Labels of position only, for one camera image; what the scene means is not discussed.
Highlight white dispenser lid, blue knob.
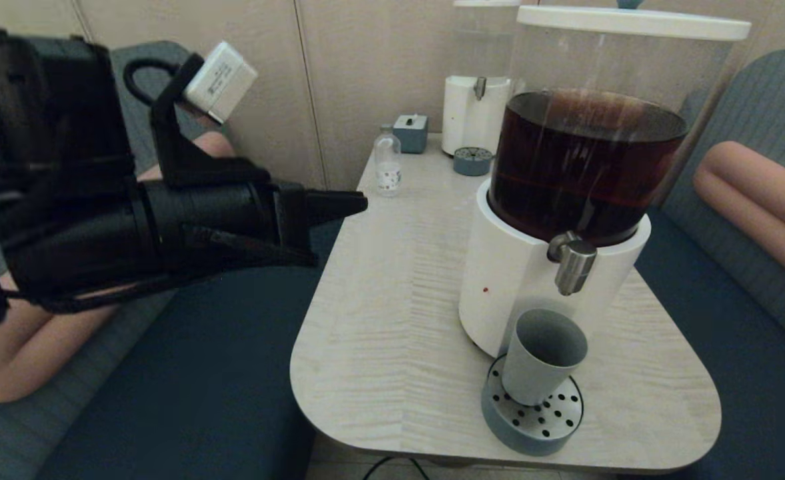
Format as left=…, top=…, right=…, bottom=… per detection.
left=516, top=0, right=752, bottom=41

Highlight small glass bottle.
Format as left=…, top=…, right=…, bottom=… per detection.
left=375, top=125, right=403, bottom=197

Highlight white dispenser with dark tea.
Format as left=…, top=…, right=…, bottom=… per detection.
left=459, top=23, right=733, bottom=359

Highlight small white water dispenser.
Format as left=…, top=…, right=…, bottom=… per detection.
left=442, top=0, right=522, bottom=157

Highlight black left camera cable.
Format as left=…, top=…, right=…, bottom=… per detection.
left=123, top=59, right=187, bottom=107

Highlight metal dispenser tap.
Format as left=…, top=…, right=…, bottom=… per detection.
left=547, top=231, right=598, bottom=296

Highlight pink sofa bolster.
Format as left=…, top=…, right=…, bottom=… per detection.
left=0, top=131, right=237, bottom=404
left=692, top=141, right=785, bottom=295

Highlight black floor cable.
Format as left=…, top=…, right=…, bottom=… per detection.
left=364, top=457, right=428, bottom=480

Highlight large perforated metal drip tray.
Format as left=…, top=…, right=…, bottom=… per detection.
left=480, top=353, right=584, bottom=457

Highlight small blue-grey box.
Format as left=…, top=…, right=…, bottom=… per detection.
left=393, top=114, right=428, bottom=155

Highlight small blue-grey drip tray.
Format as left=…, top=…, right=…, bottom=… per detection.
left=453, top=147, right=493, bottom=177

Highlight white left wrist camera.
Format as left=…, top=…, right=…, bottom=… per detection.
left=183, top=41, right=259, bottom=125

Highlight grey plastic cup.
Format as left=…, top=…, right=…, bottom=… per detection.
left=501, top=308, right=588, bottom=407

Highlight blue ribbed sofa bench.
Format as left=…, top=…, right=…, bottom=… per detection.
left=0, top=41, right=353, bottom=480
left=632, top=48, right=785, bottom=480

